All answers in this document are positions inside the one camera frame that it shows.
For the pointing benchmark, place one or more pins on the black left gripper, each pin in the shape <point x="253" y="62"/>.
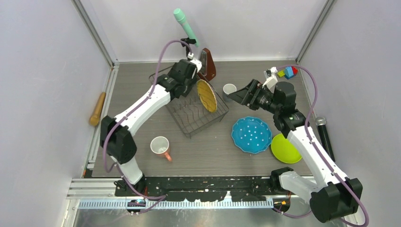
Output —
<point x="190" y="83"/>

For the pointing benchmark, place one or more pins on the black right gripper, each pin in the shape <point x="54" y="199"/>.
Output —
<point x="243" y="96"/>

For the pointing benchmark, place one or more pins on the woven bamboo plate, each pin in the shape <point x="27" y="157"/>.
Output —
<point x="206" y="95"/>

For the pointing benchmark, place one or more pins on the blue polka dot plate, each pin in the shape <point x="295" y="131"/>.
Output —
<point x="251" y="134"/>

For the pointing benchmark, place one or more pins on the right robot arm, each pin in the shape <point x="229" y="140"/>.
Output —
<point x="333" y="194"/>

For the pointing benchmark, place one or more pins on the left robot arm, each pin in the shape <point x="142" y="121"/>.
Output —
<point x="116" y="134"/>

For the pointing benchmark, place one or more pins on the grey ceramic mug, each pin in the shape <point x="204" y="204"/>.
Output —
<point x="228" y="89"/>

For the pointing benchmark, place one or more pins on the brown wooden metronome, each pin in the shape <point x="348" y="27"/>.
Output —
<point x="208" y="70"/>

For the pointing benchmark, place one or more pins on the black microphone stand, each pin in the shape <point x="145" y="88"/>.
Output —
<point x="188" y="42"/>

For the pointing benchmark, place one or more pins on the colourful toy blocks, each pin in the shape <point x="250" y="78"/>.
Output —
<point x="287" y="72"/>

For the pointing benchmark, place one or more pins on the mint green microphone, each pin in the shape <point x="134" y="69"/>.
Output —
<point x="182" y="20"/>

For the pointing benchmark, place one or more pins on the lime green plate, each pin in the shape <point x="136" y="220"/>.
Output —
<point x="284" y="151"/>

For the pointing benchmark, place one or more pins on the pink floral mug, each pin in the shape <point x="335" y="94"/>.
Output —
<point x="161" y="146"/>

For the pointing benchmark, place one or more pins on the black handheld microphone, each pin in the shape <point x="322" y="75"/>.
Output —
<point x="324" y="136"/>

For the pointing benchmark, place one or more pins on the wooden rolling pin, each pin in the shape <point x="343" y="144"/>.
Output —
<point x="95" y="117"/>

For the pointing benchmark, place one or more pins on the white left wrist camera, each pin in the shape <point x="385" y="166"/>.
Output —
<point x="192" y="59"/>

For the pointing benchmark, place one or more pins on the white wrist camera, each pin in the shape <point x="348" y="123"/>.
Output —
<point x="271" y="78"/>
<point x="192" y="59"/>

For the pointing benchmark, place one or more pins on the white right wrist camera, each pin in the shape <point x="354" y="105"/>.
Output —
<point x="271" y="78"/>

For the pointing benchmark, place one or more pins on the dark wire dish rack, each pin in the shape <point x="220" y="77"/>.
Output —
<point x="191" y="116"/>

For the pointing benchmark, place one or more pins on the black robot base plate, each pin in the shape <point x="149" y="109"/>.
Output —
<point x="201" y="188"/>

